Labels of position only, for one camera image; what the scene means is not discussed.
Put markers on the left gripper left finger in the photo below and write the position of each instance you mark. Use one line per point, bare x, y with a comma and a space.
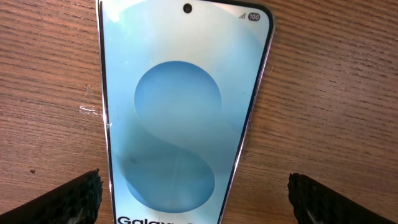
77, 201

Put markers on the Galaxy smartphone teal screen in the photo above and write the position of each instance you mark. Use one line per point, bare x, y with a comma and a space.
179, 84

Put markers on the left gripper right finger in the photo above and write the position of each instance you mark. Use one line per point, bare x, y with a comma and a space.
315, 203

